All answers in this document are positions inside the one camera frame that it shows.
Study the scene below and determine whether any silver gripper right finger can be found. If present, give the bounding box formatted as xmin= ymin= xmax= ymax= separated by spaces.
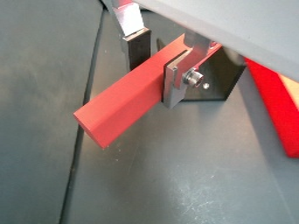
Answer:
xmin=162 ymin=30 xmax=210 ymax=109

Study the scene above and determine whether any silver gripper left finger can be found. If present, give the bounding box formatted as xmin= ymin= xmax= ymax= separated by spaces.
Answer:
xmin=112 ymin=0 xmax=150 ymax=70

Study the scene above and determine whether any red hexagonal bar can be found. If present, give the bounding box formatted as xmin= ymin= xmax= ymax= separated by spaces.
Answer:
xmin=72 ymin=32 xmax=222 ymax=150

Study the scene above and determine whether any black curved holder stand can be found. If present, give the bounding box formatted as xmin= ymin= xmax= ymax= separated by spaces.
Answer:
xmin=181 ymin=41 xmax=245 ymax=102

